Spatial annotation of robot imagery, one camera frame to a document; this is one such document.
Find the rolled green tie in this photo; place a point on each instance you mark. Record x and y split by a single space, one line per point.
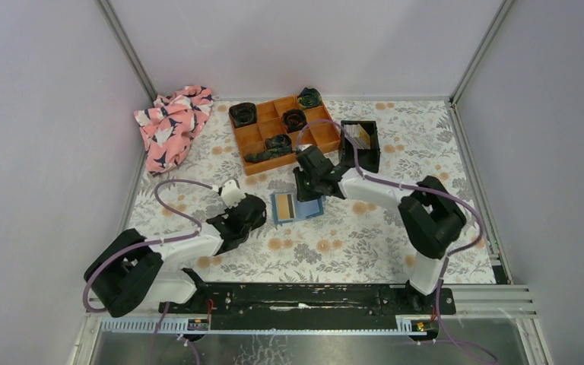
275 146
309 98

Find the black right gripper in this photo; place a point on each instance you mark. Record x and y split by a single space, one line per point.
301 193

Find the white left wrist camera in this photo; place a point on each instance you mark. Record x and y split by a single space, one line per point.
231 194

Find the rolled green tie front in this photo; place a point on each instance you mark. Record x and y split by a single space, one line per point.
275 146

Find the stack of cards in box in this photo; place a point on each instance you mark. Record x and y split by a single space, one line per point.
360 137

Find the floral table mat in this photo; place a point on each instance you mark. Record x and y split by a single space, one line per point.
351 242

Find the rolled dark tie centre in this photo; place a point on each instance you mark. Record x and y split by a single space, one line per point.
294 120

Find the pink patterned cloth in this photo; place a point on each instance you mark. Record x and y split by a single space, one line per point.
169 127

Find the rolled green tie top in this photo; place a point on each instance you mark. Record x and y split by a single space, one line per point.
309 98

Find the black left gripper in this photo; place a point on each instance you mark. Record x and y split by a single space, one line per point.
260 222

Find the wooden compartment tray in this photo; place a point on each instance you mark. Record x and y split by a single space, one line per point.
251 139

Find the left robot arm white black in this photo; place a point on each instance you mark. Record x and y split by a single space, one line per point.
134 270

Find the aluminium front rail frame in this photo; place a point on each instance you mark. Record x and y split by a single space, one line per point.
496 323

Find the rolled dark tie far left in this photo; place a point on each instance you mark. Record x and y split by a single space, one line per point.
243 114

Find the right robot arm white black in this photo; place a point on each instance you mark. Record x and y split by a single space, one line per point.
431 217

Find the black card box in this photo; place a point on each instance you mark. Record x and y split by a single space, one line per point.
368 159

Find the rolled dark tie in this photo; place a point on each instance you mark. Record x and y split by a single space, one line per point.
243 114
294 120

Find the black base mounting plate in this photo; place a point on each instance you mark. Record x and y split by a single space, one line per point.
314 307

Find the blue leather card holder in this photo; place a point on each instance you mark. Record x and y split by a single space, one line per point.
304 210

